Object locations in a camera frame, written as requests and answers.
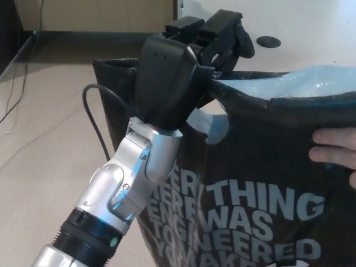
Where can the person's bare hand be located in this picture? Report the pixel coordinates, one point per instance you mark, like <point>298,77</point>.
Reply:
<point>336,150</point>

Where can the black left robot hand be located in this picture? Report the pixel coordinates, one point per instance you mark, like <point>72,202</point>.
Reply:
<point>164,78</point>

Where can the black printed plastic bag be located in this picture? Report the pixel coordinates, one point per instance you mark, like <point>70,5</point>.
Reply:
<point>250,155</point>

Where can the black round floor cover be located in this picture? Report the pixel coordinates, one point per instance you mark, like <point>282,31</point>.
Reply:
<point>271,41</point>

